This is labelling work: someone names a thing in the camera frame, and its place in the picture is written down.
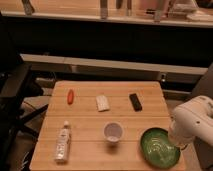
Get green ceramic bowl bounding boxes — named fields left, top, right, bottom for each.
left=140, top=127, right=180, bottom=169

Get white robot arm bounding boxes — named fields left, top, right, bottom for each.
left=168, top=96, right=213, bottom=147

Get white folded cloth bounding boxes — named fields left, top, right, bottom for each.
left=96, top=95, right=110, bottom=112

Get black rectangular remote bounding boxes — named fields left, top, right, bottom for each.
left=129, top=94, right=142, bottom=111

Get orange carrot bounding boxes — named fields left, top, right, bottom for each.
left=67, top=89, right=74, bottom=105

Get wooden table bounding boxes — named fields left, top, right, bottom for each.
left=30, top=81, right=186, bottom=171

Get clear plastic bottle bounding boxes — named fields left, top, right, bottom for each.
left=54, top=121, right=71, bottom=163

